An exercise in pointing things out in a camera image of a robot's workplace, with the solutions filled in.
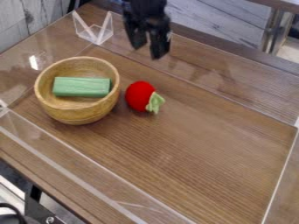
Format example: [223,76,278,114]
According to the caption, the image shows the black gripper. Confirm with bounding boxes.
[121,0,172,60]

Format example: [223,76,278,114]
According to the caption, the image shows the red strawberry toy green leaves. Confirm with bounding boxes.
[125,80,164,114]

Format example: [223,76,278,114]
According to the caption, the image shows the wooden bowl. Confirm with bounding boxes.
[33,56,120,125]

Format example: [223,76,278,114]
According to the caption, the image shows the green rectangular block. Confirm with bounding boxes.
[52,77,111,98]

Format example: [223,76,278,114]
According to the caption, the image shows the metal table leg background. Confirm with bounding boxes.
[260,9,295,55]

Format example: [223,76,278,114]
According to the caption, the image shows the clear acrylic front barrier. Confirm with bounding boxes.
[0,101,195,224]

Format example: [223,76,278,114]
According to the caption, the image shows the clear acrylic corner bracket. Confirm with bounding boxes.
[71,11,113,46]

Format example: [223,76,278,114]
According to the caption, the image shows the black table frame bracket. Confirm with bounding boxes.
[24,185,65,224]

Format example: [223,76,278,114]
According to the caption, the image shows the black cable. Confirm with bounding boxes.
[0,202,24,224]

